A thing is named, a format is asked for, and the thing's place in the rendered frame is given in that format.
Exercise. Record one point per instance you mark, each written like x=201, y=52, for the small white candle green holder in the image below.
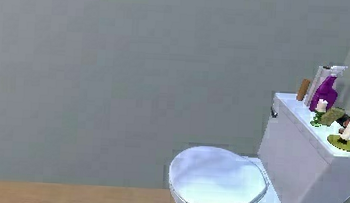
x=320, y=108

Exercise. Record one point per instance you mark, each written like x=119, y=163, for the white toilet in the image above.
x=300, y=162

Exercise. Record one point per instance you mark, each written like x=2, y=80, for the olive green sponge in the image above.
x=331, y=116

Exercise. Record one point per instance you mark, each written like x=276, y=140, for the white paper roll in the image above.
x=315, y=84

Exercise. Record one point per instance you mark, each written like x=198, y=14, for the brown cardboard tube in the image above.
x=303, y=89

